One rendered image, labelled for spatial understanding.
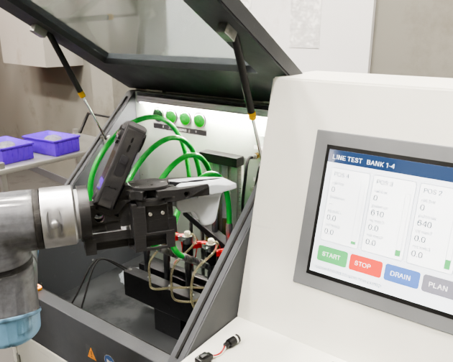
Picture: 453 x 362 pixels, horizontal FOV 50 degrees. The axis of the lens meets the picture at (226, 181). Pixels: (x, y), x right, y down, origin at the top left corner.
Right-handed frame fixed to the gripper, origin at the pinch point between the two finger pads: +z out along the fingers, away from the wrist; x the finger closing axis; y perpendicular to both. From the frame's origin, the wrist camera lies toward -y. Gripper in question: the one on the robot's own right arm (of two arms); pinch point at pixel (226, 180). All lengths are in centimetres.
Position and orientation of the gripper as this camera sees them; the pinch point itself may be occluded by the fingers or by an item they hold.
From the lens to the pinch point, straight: 66.9
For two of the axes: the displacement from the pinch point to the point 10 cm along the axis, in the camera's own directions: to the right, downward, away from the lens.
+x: 3.5, 1.5, -9.3
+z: 9.4, -1.0, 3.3
